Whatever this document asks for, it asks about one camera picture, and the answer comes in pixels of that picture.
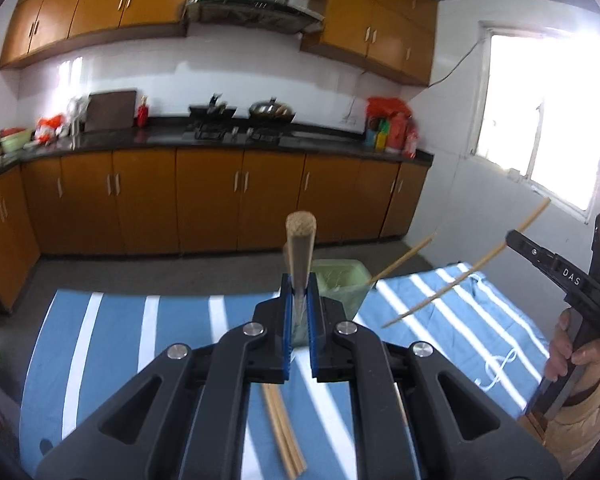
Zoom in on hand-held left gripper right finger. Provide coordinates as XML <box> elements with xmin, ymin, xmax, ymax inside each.
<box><xmin>306</xmin><ymin>273</ymin><xmax>567</xmax><ymax>480</ymax></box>

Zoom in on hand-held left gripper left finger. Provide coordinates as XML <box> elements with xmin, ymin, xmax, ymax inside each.
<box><xmin>34</xmin><ymin>273</ymin><xmax>294</xmax><ymax>480</ymax></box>

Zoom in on green perforated utensil holder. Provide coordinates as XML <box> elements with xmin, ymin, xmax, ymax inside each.
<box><xmin>310</xmin><ymin>258</ymin><xmax>373</xmax><ymax>322</ymax></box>

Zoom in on light wooden chopstick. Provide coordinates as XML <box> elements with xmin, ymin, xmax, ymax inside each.
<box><xmin>271</xmin><ymin>385</ymin><xmax>309</xmax><ymax>475</ymax></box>
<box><xmin>369</xmin><ymin>230</ymin><xmax>438</xmax><ymax>283</ymax></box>
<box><xmin>381</xmin><ymin>196</ymin><xmax>552</xmax><ymax>330</ymax></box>
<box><xmin>282</xmin><ymin>211</ymin><xmax>317</xmax><ymax>351</ymax></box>
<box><xmin>262</xmin><ymin>384</ymin><xmax>299</xmax><ymax>479</ymax></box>

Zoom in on person's right forearm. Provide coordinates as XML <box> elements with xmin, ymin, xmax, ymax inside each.
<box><xmin>542</xmin><ymin>367</ymin><xmax>600</xmax><ymax>480</ymax></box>

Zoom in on person's right hand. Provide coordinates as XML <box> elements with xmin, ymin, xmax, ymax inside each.
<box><xmin>544</xmin><ymin>308</ymin><xmax>600</xmax><ymax>394</ymax></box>

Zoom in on large bright window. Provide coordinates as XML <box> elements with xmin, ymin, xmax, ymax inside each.
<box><xmin>470</xmin><ymin>20</ymin><xmax>600</xmax><ymax>222</ymax></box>

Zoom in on blue white striped tablecloth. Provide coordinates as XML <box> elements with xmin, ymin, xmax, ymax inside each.
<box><xmin>19</xmin><ymin>260</ymin><xmax>556</xmax><ymax>480</ymax></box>

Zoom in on orange wooden base cabinets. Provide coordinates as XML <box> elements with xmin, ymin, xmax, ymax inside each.
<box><xmin>0</xmin><ymin>147</ymin><xmax>429</xmax><ymax>313</ymax></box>

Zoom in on gas stove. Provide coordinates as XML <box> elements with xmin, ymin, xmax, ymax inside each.
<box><xmin>182</xmin><ymin>125</ymin><xmax>282</xmax><ymax>144</ymax></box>

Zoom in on dark wok with lid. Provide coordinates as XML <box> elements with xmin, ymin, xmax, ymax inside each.
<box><xmin>248</xmin><ymin>97</ymin><xmax>297</xmax><ymax>124</ymax></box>

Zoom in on red plastic bag over bottles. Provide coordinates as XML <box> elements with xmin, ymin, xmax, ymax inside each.
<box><xmin>366</xmin><ymin>97</ymin><xmax>414</xmax><ymax>122</ymax></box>

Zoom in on black cooking pot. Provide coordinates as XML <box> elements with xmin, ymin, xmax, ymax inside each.
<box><xmin>189</xmin><ymin>94</ymin><xmax>237</xmax><ymax>122</ymax></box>

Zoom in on black kitchen countertop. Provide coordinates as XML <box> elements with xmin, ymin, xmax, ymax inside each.
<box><xmin>0</xmin><ymin>122</ymin><xmax>435</xmax><ymax>183</ymax></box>

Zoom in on brown cutting board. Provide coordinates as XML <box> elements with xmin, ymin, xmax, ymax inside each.
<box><xmin>86</xmin><ymin>90</ymin><xmax>138</xmax><ymax>132</ymax></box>

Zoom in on clear plastic bags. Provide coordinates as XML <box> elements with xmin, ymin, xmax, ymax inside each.
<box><xmin>65</xmin><ymin>97</ymin><xmax>89</xmax><ymax>136</ymax></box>

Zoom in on red and white plastic bag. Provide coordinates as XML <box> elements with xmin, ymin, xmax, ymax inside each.
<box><xmin>34</xmin><ymin>115</ymin><xmax>67</xmax><ymax>144</ymax></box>

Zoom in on green plastic basin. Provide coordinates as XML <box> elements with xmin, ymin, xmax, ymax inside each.
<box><xmin>0</xmin><ymin>129</ymin><xmax>34</xmax><ymax>154</ymax></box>

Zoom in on wall cable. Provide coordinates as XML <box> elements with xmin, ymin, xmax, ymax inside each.
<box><xmin>427</xmin><ymin>39</ymin><xmax>482</xmax><ymax>89</ymax></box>

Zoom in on orange wooden wall cabinets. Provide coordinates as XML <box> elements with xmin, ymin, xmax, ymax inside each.
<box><xmin>0</xmin><ymin>0</ymin><xmax>438</xmax><ymax>87</ymax></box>

